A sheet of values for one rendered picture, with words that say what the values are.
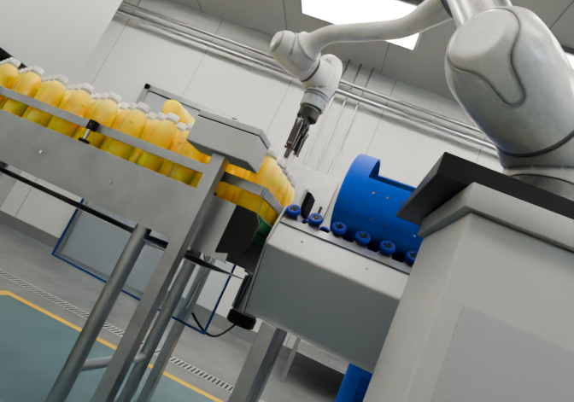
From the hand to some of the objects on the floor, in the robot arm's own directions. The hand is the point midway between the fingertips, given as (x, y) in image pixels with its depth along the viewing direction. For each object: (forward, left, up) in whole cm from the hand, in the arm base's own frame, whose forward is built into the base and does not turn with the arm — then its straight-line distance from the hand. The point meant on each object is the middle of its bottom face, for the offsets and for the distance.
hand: (287, 161), depth 147 cm
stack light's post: (+48, +23, -110) cm, 122 cm away
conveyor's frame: (+15, +73, -112) cm, 135 cm away
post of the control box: (-18, +9, -114) cm, 116 cm away
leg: (+2, -19, -113) cm, 114 cm away
